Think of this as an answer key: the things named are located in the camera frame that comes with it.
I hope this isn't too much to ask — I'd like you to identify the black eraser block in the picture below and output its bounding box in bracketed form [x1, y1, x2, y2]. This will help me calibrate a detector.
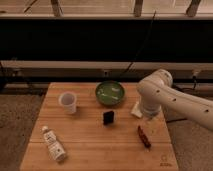
[103, 111, 114, 125]

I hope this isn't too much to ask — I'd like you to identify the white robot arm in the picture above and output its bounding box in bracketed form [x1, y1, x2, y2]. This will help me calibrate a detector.
[137, 69, 213, 131]

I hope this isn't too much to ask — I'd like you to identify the white rectangular block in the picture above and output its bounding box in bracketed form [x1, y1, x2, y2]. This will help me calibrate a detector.
[131, 102, 142, 118]

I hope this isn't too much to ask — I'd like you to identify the dark red snack bar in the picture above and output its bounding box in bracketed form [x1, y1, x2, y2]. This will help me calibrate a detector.
[138, 126, 151, 149]

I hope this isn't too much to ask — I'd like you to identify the green bowl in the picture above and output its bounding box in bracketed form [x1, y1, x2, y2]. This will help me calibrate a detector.
[95, 80, 125, 106]

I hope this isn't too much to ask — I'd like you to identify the white plastic cup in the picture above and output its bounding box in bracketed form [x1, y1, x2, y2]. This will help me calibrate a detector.
[58, 92, 77, 115]

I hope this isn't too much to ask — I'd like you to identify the small labelled plastic bottle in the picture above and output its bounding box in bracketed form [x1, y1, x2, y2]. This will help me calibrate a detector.
[42, 126, 66, 163]

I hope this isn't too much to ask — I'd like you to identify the black cable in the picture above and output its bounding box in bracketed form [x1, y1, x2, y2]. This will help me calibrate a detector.
[117, 9, 158, 81]

